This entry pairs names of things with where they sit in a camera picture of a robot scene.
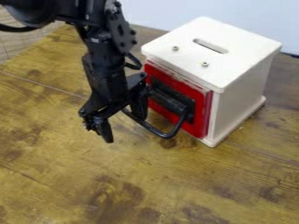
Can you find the red drawer front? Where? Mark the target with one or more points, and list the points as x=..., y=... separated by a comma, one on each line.
x=200, y=94

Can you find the black metal drawer handle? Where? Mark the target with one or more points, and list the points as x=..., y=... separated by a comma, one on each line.
x=171, y=104

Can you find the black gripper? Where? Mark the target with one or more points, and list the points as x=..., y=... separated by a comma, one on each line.
x=112, y=92

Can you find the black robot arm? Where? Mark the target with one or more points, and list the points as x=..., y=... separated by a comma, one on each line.
x=108, y=37

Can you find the white wooden box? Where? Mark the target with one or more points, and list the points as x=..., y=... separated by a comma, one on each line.
x=216, y=65

